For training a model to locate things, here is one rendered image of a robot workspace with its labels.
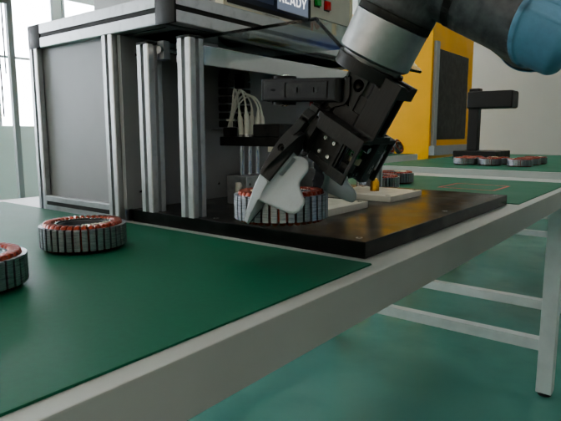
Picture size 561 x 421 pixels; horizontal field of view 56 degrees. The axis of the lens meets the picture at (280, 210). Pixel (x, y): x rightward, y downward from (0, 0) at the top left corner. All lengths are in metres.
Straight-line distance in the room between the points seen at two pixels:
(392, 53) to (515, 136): 5.77
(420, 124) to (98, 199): 3.80
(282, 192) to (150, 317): 0.19
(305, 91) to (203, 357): 0.30
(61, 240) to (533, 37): 0.57
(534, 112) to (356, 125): 5.72
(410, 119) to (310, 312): 4.19
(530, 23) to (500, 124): 5.84
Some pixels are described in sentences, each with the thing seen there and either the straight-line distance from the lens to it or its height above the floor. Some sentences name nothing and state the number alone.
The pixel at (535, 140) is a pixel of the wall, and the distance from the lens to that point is 6.23.
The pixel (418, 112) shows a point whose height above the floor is 1.08.
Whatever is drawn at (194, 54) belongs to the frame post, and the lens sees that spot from 0.85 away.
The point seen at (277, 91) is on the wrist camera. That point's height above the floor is 0.95.
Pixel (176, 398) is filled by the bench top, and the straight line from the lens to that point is 0.40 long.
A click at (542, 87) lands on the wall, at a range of 6.24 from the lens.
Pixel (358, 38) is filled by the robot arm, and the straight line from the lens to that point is 0.53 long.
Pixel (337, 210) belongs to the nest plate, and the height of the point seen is 0.78.
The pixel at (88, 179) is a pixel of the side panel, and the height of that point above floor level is 0.82.
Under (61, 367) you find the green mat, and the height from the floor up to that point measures 0.75.
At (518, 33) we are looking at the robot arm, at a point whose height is 0.98.
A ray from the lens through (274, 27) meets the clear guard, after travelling 0.83.
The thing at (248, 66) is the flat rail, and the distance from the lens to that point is 0.95.
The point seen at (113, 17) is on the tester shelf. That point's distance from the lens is 0.98.
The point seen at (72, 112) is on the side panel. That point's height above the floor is 0.94.
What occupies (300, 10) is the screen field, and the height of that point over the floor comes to 1.15.
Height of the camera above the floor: 0.90
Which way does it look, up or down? 8 degrees down
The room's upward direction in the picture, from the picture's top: straight up
